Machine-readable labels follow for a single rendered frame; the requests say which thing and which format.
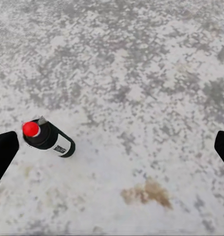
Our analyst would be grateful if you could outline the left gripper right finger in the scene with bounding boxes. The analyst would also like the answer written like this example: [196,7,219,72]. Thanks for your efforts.
[214,130,224,162]

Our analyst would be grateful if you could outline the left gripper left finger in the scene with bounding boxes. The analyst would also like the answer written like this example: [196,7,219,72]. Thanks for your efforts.
[0,130,19,178]

